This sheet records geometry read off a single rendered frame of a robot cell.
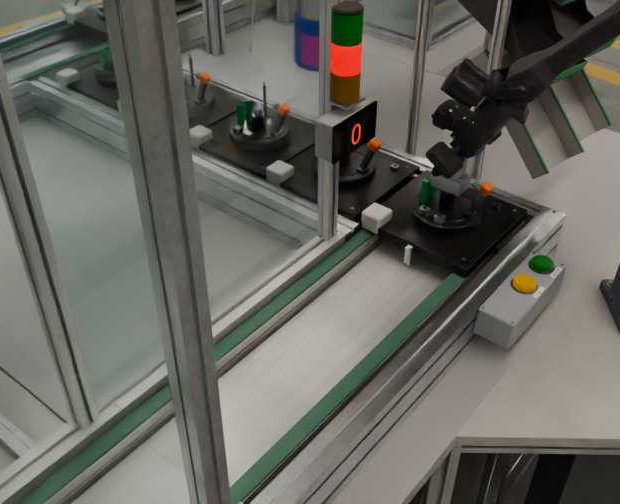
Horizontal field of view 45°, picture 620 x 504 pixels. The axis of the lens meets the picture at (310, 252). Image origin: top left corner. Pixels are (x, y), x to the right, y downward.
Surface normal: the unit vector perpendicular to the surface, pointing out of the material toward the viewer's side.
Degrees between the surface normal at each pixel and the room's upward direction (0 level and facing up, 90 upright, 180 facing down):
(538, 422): 0
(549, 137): 45
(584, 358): 0
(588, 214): 0
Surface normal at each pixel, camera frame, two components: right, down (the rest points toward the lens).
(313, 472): 0.00, -0.78
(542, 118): 0.47, -0.22
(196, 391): 0.77, 0.40
